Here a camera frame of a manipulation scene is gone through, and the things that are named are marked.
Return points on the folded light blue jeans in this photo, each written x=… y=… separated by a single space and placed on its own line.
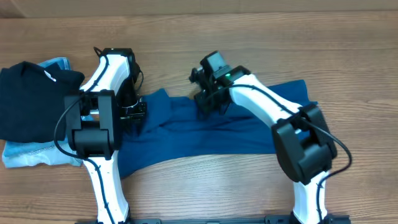
x=17 y=154

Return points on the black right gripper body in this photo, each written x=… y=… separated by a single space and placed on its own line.
x=204 y=101

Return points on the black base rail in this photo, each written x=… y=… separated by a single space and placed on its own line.
x=269 y=219

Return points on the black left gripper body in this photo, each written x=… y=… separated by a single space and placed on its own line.
x=134 y=109

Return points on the folded black shirt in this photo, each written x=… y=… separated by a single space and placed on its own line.
x=32 y=101

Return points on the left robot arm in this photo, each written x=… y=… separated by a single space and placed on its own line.
x=95 y=118

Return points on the blue polo shirt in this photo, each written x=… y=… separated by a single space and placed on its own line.
x=174 y=128

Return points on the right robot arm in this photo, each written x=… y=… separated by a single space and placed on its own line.
x=303 y=147

